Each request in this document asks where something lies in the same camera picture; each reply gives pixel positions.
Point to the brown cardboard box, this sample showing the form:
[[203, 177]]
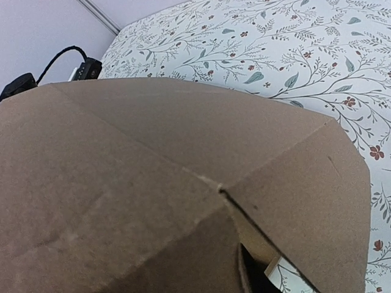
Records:
[[161, 185]]

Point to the floral patterned table mat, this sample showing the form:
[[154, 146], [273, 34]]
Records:
[[332, 57]]

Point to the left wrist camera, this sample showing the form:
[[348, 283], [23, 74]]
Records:
[[20, 84]]

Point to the left aluminium frame post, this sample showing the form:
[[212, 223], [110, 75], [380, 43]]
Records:
[[102, 17]]

